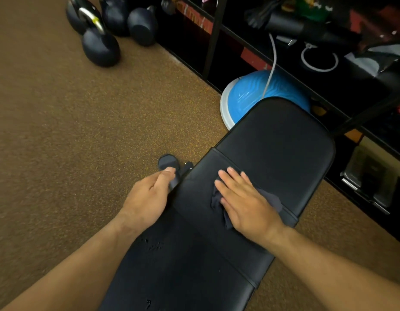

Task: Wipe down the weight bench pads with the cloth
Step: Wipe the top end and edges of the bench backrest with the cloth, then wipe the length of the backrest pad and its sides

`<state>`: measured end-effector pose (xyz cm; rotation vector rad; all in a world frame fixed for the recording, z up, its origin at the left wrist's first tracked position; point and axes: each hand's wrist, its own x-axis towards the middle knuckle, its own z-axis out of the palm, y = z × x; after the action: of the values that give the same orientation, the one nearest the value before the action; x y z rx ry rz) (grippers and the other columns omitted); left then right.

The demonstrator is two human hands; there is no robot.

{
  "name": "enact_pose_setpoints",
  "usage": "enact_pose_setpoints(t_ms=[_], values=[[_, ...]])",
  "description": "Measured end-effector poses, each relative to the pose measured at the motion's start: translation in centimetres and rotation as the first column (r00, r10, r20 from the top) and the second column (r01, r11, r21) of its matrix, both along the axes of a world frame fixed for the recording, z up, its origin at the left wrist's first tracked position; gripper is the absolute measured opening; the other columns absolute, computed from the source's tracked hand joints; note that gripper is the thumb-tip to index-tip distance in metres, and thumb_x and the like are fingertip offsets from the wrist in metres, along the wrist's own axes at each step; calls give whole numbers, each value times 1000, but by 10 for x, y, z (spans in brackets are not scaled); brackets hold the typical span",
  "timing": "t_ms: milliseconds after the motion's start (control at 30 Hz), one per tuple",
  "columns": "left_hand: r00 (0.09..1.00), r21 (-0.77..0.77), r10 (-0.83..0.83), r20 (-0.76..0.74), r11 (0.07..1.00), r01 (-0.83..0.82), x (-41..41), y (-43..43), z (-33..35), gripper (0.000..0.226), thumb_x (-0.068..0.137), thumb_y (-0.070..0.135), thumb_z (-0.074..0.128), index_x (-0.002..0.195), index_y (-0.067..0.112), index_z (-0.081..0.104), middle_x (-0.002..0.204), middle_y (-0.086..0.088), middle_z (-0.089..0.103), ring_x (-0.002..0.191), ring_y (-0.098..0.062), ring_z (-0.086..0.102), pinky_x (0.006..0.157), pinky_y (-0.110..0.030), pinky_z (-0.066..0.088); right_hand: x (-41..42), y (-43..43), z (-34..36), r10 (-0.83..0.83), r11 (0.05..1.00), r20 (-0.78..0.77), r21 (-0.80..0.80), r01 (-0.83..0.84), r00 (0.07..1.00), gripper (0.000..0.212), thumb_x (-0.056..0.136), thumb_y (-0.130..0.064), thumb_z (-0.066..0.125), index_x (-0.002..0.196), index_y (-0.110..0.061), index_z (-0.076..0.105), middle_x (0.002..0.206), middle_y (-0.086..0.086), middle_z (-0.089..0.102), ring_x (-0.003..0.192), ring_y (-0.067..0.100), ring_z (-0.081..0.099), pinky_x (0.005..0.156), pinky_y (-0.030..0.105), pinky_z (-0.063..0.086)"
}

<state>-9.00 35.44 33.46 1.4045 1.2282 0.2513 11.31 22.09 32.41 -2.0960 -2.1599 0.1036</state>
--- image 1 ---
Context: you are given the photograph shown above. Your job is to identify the person's right hand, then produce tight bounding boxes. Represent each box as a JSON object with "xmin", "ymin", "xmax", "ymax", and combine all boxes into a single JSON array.
[{"xmin": 214, "ymin": 166, "xmax": 286, "ymax": 245}]

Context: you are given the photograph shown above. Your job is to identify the person's left hand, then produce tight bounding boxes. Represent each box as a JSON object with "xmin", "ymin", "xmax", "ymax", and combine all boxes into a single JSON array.
[{"xmin": 117, "ymin": 166, "xmax": 177, "ymax": 235}]

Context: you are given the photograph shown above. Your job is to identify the dark grey cleaning cloth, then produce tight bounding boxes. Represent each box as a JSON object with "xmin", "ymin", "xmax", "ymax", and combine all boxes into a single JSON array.
[{"xmin": 210, "ymin": 171, "xmax": 283, "ymax": 230}]

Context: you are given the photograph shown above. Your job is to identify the black padded workout bench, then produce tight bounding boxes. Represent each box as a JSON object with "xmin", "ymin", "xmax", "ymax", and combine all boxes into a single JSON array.
[{"xmin": 99, "ymin": 97, "xmax": 337, "ymax": 311}]

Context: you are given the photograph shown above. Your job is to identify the person's right forearm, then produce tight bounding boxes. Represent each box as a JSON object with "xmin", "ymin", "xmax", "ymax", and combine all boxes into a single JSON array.
[{"xmin": 268, "ymin": 226, "xmax": 400, "ymax": 311}]

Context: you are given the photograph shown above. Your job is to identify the person's left forearm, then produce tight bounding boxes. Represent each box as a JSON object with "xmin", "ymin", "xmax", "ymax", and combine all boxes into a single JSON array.
[{"xmin": 0, "ymin": 220, "xmax": 146, "ymax": 311}]

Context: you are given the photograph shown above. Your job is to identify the blue balance trainer dome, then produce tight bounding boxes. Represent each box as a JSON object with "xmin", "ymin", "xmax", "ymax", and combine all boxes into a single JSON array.
[{"xmin": 220, "ymin": 70, "xmax": 311, "ymax": 130}]

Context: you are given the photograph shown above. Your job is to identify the black storage shelf rack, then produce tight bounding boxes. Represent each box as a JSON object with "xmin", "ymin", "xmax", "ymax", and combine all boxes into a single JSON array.
[{"xmin": 128, "ymin": 0, "xmax": 400, "ymax": 248}]

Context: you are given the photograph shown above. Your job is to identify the black and white pouch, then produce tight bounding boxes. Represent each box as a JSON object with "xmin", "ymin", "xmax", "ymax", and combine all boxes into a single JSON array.
[{"xmin": 344, "ymin": 43, "xmax": 400, "ymax": 77}]

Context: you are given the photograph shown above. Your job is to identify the black foam roller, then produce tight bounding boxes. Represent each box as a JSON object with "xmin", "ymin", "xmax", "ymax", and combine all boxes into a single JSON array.
[{"xmin": 264, "ymin": 11, "xmax": 361, "ymax": 44}]

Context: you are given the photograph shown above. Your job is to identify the green yellow red fabric item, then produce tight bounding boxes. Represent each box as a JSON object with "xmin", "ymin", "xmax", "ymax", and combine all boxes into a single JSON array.
[{"xmin": 271, "ymin": 0, "xmax": 333, "ymax": 22}]

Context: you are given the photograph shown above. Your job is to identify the white hanging cord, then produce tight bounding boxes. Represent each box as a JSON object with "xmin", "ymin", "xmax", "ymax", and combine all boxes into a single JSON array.
[{"xmin": 261, "ymin": 33, "xmax": 278, "ymax": 99}]

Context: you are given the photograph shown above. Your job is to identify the white cord ring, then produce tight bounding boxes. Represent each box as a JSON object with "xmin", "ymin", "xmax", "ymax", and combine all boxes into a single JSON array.
[{"xmin": 300, "ymin": 43, "xmax": 339, "ymax": 73}]

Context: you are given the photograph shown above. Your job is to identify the black bundled straps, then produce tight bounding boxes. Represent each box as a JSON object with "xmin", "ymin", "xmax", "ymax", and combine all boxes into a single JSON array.
[{"xmin": 244, "ymin": 0, "xmax": 278, "ymax": 29}]

